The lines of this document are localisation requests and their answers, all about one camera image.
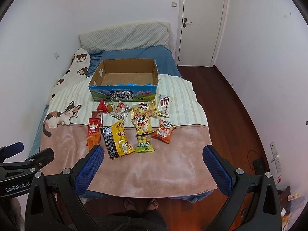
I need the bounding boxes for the white chocolate stick packet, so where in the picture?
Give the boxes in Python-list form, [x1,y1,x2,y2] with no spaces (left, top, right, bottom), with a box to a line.
[157,94,173,117]

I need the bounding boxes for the bear print pillow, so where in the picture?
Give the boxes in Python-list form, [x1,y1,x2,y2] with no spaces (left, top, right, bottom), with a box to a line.
[48,48,90,104]

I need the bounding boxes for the blue bed sheet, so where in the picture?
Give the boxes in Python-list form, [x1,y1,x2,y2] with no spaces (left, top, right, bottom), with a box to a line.
[28,46,213,203]

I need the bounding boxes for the person's feet in sandals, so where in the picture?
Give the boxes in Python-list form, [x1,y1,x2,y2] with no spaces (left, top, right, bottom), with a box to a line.
[123,198,159,210]

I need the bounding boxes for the black yellow snack bag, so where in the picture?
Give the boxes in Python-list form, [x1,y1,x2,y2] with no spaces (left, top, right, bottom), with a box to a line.
[101,120,135,159]

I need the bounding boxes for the yellow cracker bag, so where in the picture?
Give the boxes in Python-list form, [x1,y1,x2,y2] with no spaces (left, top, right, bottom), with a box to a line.
[132,100,158,118]

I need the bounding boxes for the green pea snack packet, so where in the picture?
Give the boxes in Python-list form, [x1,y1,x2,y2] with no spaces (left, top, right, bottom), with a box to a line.
[135,135,155,153]

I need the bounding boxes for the white power strip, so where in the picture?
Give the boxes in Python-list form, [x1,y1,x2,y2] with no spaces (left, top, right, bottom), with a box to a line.
[269,142,282,173]

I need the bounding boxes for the white cookie packet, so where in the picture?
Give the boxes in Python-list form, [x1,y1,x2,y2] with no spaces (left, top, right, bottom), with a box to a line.
[110,101,131,123]

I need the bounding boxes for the red triangular snack packet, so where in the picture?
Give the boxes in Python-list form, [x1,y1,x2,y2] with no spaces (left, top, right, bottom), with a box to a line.
[97,99,108,114]

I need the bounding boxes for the red crown snack packet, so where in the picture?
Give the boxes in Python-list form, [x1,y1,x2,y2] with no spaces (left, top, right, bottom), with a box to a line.
[87,118,101,136]

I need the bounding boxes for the black cable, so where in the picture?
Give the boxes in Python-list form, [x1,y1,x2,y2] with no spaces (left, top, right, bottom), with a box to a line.
[247,150,265,176]

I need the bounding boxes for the cardboard milk box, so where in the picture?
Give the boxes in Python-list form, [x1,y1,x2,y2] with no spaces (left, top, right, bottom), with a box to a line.
[88,59,159,102]

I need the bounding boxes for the orange panda snack packet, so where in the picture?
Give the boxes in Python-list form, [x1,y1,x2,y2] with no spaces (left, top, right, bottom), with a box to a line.
[152,119,177,144]

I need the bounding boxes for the cat print blanket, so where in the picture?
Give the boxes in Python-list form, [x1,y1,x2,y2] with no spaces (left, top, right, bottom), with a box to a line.
[40,73,218,199]

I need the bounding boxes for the white door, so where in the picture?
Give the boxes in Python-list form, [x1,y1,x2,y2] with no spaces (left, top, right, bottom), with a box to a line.
[175,0,228,67]

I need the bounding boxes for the metal door handle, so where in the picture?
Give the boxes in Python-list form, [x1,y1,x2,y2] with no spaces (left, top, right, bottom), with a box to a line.
[183,17,192,28]

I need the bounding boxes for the grey dotted pillow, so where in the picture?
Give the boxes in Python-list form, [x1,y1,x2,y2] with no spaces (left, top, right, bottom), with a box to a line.
[79,21,174,52]

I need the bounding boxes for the yellow panda snack packet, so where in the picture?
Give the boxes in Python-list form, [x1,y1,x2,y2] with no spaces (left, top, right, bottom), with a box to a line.
[131,115,154,136]

